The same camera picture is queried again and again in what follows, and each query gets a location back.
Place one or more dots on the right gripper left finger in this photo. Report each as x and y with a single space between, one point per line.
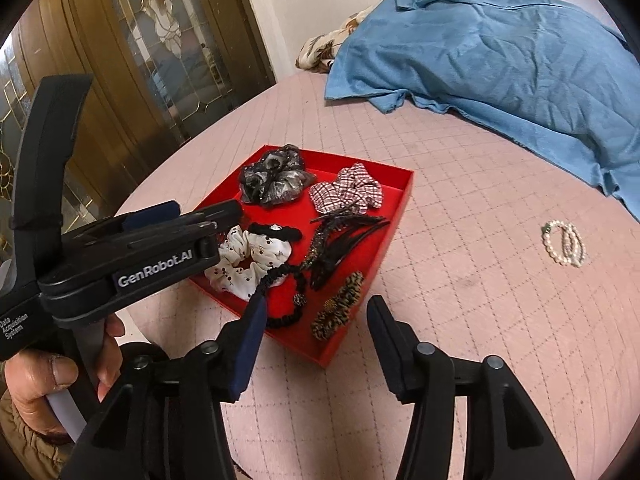
240 341

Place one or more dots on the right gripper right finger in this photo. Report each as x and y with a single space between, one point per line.
394 342

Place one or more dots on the leopard print scrunchie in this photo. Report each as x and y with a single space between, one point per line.
337 310

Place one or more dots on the white dotted scrunchie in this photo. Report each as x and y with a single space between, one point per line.
245 258

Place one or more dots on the brown beaded hair clip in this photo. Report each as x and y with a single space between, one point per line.
336 236

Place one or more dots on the black wavy hair band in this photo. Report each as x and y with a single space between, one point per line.
285 233

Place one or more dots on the red white plaid scrunchie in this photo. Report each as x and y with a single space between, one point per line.
353 190

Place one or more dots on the grey silver scrunchie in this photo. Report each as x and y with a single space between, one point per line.
278 177

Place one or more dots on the person's left hand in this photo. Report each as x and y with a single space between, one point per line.
32 374

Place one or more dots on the pink quilted mattress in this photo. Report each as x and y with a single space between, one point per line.
498 252

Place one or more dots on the olive left sleeve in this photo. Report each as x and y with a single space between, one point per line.
40 458

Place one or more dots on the wooden glass wardrobe door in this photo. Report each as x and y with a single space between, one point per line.
162 72

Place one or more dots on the floral pillow under sheet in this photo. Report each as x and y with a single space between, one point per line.
319 53

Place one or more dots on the blue cloth sheet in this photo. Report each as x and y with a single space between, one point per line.
543 73

